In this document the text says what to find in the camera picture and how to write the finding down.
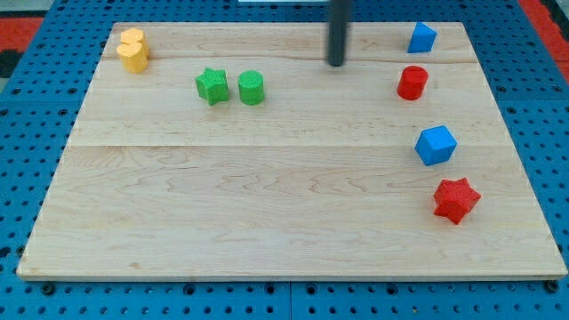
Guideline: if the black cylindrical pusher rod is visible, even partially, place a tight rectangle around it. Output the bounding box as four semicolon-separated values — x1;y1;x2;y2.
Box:
327;0;351;67

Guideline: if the blue cube block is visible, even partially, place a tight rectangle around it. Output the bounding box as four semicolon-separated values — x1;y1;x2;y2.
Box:
414;125;458;166

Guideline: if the blue triangular prism block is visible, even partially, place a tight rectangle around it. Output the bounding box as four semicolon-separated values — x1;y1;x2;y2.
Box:
407;21;437;53

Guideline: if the red cylinder block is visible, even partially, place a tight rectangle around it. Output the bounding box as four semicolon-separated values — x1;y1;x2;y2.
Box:
397;66;429;100

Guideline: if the green cylinder block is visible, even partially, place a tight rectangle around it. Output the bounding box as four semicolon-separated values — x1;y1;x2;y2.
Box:
237;70;265;106

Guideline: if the green star block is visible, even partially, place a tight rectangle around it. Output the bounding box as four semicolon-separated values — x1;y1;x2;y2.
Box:
195;68;229;106

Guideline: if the light wooden board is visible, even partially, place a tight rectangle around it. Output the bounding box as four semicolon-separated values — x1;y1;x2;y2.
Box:
17;22;567;282

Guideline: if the yellow heart block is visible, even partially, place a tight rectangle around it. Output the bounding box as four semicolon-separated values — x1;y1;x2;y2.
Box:
116;43;148;74

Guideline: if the red star block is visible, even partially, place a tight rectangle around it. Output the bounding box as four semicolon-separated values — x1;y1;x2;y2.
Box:
433;178;482;225

